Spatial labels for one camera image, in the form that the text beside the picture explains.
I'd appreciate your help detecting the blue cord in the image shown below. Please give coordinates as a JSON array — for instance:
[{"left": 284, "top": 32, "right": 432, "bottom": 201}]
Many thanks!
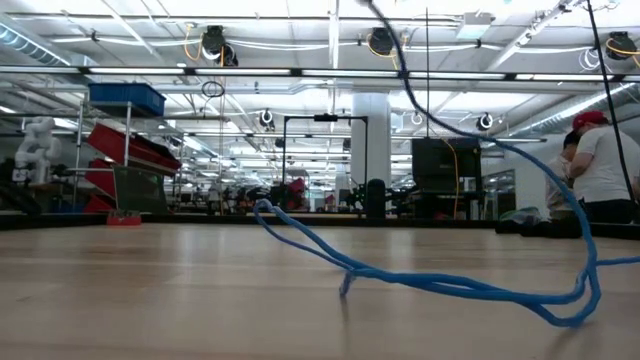
[{"left": 252, "top": 0, "right": 640, "bottom": 330}]

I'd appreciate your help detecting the white column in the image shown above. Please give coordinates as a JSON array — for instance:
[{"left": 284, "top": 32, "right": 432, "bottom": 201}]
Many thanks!
[{"left": 349, "top": 91, "right": 393, "bottom": 189}]

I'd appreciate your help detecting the black monitor cart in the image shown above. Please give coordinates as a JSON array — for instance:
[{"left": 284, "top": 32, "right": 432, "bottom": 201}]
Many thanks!
[{"left": 409, "top": 175, "right": 484, "bottom": 221}]

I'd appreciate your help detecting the black monitor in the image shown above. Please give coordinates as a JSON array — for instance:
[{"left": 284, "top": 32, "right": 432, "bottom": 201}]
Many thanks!
[{"left": 410, "top": 137, "right": 483, "bottom": 179}]

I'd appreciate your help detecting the grey office chair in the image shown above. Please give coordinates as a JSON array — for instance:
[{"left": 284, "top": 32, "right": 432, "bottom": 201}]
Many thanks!
[{"left": 111, "top": 163, "right": 170, "bottom": 215}]

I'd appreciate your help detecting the small red object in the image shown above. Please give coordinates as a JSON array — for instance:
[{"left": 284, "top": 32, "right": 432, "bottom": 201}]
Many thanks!
[{"left": 106, "top": 209, "right": 143, "bottom": 227}]

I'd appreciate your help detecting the red storage bin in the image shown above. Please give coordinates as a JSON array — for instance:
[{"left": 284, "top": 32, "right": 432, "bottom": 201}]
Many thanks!
[
  {"left": 84, "top": 193, "right": 114, "bottom": 215},
  {"left": 85, "top": 123, "right": 183, "bottom": 177},
  {"left": 82, "top": 158, "right": 115, "bottom": 196}
]

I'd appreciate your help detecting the blue plastic bin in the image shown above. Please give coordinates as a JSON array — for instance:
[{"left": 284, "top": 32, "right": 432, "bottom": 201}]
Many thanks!
[{"left": 88, "top": 82, "right": 167, "bottom": 118}]

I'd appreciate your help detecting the white ceiling box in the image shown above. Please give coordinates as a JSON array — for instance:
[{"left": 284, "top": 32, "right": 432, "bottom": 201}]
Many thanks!
[{"left": 455, "top": 12, "right": 496, "bottom": 40}]

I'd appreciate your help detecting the person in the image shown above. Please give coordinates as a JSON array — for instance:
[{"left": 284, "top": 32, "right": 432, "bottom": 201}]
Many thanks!
[
  {"left": 568, "top": 110, "right": 640, "bottom": 225},
  {"left": 543, "top": 130, "right": 584, "bottom": 224}
]

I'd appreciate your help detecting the metal shelf rack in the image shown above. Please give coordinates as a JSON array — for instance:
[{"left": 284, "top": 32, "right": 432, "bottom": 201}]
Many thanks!
[{"left": 69, "top": 99, "right": 186, "bottom": 217}]

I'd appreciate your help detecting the black workstation frame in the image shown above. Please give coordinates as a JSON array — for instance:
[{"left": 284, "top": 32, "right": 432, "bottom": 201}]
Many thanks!
[{"left": 281, "top": 113, "right": 370, "bottom": 211}]

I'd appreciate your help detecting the yellow hanging cable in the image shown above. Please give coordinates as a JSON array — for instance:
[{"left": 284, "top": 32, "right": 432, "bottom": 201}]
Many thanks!
[{"left": 366, "top": 33, "right": 460, "bottom": 214}]

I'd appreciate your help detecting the black cable loop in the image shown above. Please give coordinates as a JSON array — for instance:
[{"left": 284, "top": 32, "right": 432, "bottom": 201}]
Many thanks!
[{"left": 200, "top": 79, "right": 226, "bottom": 99}]

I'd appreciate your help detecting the thin black hanging cable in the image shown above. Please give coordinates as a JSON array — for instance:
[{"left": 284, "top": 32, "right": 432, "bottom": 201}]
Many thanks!
[{"left": 425, "top": 7, "right": 431, "bottom": 139}]

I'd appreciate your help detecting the yellow reel cable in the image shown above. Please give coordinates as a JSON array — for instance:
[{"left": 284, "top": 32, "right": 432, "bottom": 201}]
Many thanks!
[{"left": 182, "top": 22, "right": 204, "bottom": 62}]

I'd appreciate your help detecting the ribbed air duct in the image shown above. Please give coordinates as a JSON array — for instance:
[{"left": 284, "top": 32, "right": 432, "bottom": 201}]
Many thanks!
[{"left": 0, "top": 22, "right": 71, "bottom": 66}]

